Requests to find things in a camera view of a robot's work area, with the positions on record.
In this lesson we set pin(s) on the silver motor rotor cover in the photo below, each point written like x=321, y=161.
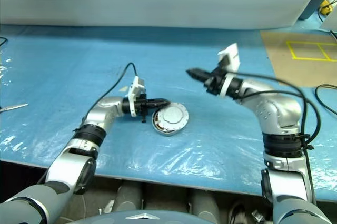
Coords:
x=173, y=116

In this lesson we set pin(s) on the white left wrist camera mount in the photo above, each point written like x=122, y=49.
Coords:
x=137, y=86

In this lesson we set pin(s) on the white crumpled part under table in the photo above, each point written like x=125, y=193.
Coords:
x=260, y=217
x=108, y=205

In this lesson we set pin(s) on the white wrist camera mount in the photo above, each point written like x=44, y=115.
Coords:
x=137, y=86
x=231, y=55

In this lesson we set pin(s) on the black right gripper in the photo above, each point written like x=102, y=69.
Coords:
x=216, y=82

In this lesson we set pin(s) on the dark grey rounded robot leg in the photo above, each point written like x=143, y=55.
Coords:
x=129, y=197
x=204, y=204

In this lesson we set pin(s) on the yellow object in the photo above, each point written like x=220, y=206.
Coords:
x=326, y=5

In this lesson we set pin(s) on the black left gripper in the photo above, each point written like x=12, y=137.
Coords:
x=144, y=104

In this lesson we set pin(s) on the thin metal rod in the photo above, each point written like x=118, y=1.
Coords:
x=13, y=107

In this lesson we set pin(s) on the brown cardboard sheet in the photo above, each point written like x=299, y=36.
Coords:
x=289, y=74

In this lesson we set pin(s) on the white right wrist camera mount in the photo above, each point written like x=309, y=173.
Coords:
x=231, y=55

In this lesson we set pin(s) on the blue plastic table cover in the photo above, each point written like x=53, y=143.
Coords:
x=52, y=63

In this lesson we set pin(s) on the motor stator with copper windings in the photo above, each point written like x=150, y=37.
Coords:
x=156, y=121

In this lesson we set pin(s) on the grey robot torso with emblem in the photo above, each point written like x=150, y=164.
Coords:
x=147, y=218

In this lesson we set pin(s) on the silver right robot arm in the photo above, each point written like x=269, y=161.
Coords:
x=276, y=111

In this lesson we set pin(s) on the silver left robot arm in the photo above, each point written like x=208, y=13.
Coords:
x=105, y=108

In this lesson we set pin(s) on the dark blue post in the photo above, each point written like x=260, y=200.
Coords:
x=310, y=8

